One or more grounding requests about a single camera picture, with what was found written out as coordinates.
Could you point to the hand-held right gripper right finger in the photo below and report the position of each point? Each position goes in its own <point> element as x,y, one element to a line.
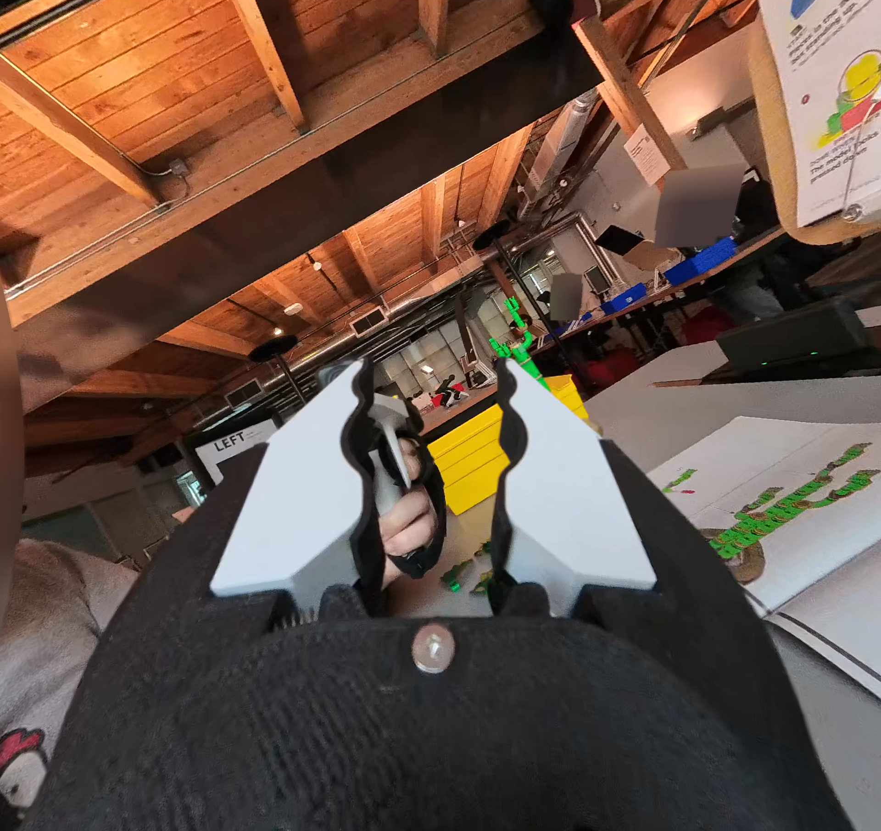
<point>571,501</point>

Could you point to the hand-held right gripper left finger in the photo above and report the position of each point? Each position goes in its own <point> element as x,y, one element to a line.
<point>289,501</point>

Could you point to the framed marker sign stand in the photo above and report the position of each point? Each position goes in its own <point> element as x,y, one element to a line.
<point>234,452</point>

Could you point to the yellow plastic bin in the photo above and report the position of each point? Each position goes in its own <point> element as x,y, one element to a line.
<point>468,459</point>

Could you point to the idle black white gripper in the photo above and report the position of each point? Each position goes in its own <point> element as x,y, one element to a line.
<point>447,394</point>

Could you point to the pile of green brick pieces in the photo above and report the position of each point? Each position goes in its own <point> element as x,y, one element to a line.
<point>454,578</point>

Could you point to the red bag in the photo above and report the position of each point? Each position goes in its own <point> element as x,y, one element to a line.
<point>709,329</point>
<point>612,367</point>

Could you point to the green toy bamboo model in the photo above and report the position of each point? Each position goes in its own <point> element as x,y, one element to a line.
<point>523,356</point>

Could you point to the brown wooden strip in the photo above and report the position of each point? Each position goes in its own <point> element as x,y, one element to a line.
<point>681,384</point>

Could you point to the blue bin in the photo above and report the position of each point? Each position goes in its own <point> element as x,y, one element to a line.
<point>626,300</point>
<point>702,263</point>

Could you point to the building instruction booklet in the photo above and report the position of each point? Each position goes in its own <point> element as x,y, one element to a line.
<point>791,459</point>

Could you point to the black tablet on stand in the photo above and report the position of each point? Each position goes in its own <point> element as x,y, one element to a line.
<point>619,239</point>

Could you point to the white hanging paper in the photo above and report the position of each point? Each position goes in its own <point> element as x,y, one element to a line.
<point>647,157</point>

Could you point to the hanging poster board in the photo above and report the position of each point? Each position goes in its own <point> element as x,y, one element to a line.
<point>826,19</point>

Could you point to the silver air duct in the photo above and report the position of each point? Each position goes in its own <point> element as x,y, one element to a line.
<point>561,150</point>

